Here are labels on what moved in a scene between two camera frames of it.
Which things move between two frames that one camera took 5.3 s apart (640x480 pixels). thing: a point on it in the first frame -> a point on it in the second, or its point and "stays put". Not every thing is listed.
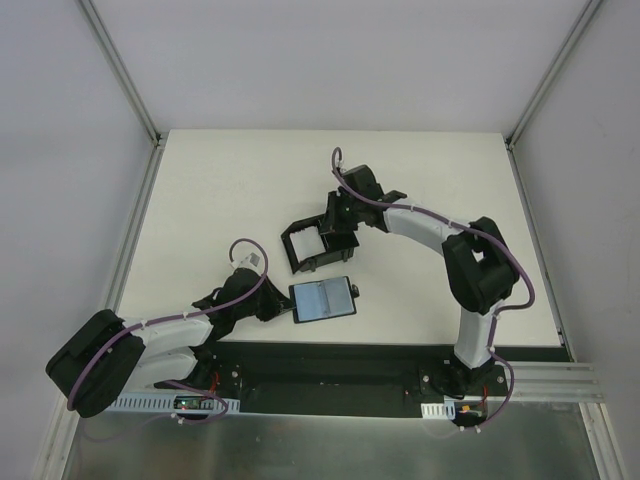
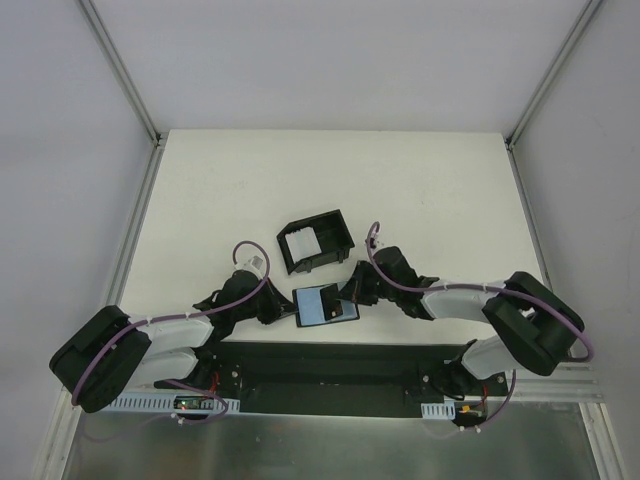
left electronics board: x=193 y=403 stays put
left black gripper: x=270 y=302 stays put
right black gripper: x=332 y=232 -> x=364 y=286
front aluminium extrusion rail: x=552 y=382 stays put
